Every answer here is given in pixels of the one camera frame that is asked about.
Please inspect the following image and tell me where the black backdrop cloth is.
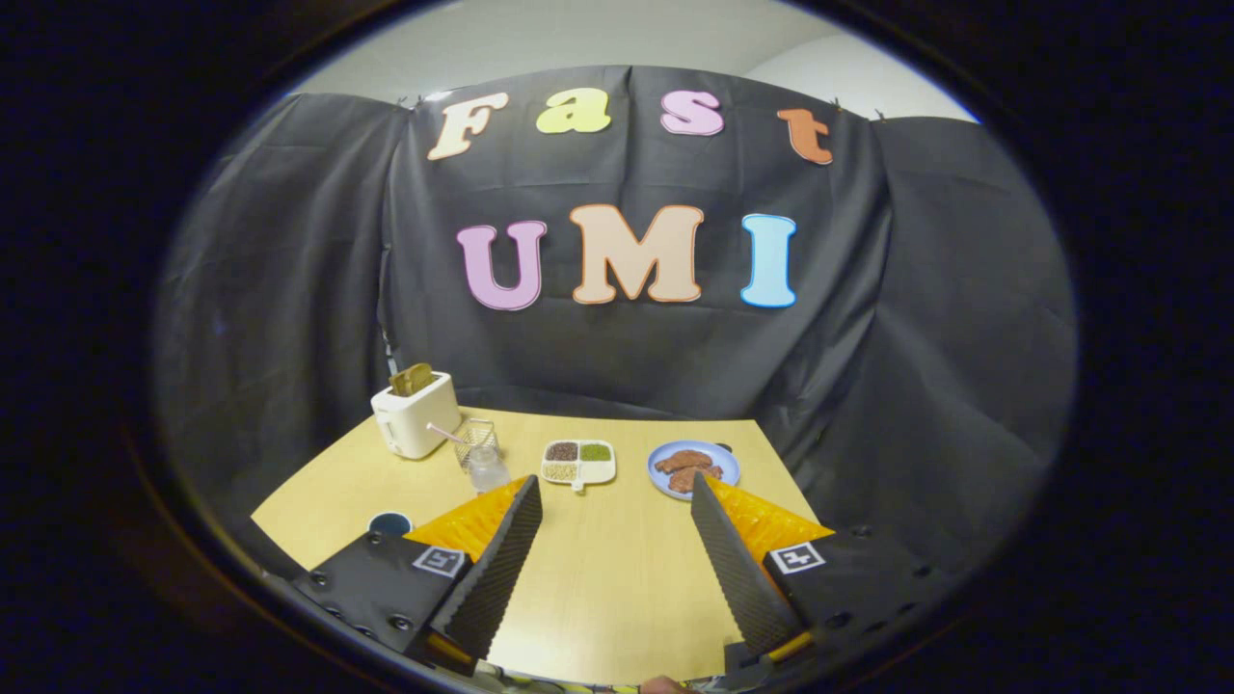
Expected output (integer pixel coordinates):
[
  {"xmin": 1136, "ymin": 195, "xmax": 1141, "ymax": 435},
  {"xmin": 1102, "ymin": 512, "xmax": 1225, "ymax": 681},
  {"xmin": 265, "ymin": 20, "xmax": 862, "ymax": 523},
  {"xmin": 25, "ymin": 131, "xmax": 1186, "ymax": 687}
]
[{"xmin": 154, "ymin": 66, "xmax": 1079, "ymax": 579}]

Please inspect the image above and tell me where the white toaster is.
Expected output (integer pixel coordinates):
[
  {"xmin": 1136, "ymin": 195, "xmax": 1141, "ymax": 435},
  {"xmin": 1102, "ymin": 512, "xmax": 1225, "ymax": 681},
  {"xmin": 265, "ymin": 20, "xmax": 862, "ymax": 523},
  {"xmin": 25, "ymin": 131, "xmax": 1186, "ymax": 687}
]
[{"xmin": 371, "ymin": 372, "xmax": 463, "ymax": 460}]

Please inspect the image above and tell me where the white divided snack tray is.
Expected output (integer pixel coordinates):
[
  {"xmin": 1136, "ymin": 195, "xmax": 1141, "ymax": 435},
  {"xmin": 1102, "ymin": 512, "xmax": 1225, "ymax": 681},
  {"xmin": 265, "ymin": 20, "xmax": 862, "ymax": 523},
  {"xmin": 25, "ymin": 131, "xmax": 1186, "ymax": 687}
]
[{"xmin": 540, "ymin": 440, "xmax": 618, "ymax": 493}]

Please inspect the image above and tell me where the clear plastic juice bottle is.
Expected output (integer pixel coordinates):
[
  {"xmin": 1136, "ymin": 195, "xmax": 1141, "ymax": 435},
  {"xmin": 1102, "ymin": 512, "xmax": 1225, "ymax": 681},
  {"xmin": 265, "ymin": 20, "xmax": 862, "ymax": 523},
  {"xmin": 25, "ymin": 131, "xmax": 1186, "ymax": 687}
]
[{"xmin": 467, "ymin": 444, "xmax": 511, "ymax": 494}]

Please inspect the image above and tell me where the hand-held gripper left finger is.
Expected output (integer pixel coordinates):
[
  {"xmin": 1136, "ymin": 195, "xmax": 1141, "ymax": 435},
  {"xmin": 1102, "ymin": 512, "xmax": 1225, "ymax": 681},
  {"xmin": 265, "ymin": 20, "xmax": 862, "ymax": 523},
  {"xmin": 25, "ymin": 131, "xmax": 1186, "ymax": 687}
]
[{"xmin": 289, "ymin": 474, "xmax": 544, "ymax": 676}]

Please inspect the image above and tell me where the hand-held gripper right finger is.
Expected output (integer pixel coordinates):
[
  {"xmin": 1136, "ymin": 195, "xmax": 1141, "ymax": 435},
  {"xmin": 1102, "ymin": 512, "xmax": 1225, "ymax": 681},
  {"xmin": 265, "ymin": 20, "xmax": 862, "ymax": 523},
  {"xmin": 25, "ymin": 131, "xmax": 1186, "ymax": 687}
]
[{"xmin": 689, "ymin": 472, "xmax": 975, "ymax": 671}]

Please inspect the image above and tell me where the light wooden table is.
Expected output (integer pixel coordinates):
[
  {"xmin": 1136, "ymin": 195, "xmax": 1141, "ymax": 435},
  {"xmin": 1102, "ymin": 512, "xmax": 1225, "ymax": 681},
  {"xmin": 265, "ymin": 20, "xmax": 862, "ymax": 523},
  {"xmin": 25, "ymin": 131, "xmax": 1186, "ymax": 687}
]
[{"xmin": 251, "ymin": 405, "xmax": 820, "ymax": 690}]

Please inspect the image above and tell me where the light blue plate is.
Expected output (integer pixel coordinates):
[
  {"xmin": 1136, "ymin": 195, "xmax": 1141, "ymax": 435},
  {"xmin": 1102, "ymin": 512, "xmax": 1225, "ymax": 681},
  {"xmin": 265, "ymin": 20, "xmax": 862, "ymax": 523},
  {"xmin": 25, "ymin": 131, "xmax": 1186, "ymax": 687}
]
[{"xmin": 647, "ymin": 440, "xmax": 741, "ymax": 502}]

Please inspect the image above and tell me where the wire mesh holder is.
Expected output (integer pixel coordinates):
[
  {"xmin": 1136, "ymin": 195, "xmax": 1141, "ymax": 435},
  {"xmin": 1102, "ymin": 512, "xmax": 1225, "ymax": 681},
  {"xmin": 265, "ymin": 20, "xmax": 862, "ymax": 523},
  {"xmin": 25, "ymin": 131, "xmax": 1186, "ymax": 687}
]
[{"xmin": 453, "ymin": 417, "xmax": 499, "ymax": 470}]

